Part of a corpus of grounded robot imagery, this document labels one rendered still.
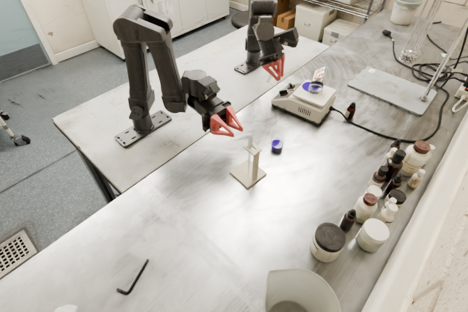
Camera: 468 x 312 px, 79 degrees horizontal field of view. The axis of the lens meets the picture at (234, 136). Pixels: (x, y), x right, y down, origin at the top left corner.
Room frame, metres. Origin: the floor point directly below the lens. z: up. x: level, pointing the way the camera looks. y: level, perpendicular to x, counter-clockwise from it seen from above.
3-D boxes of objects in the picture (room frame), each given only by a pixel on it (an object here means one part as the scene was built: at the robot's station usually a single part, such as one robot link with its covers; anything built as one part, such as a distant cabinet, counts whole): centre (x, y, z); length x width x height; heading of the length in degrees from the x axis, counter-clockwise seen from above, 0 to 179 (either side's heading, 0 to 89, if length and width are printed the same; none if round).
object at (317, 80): (0.83, -0.29, 1.02); 0.06 x 0.05 x 0.08; 3
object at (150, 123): (0.74, 0.32, 0.94); 0.20 x 0.07 x 0.08; 137
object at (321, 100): (0.84, -0.29, 0.98); 0.12 x 0.12 x 0.01; 53
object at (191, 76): (0.72, 0.14, 1.08); 0.12 x 0.09 x 0.12; 83
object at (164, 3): (3.17, 0.75, 0.40); 0.24 x 0.01 x 0.30; 137
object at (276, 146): (0.64, -0.14, 0.93); 0.04 x 0.04 x 0.06
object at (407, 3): (1.66, -0.97, 1.01); 0.14 x 0.14 x 0.21
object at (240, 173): (0.54, -0.04, 0.96); 0.08 x 0.08 x 0.13; 41
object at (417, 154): (0.55, -0.53, 0.95); 0.06 x 0.06 x 0.11
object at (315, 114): (0.85, -0.27, 0.94); 0.22 x 0.13 x 0.08; 54
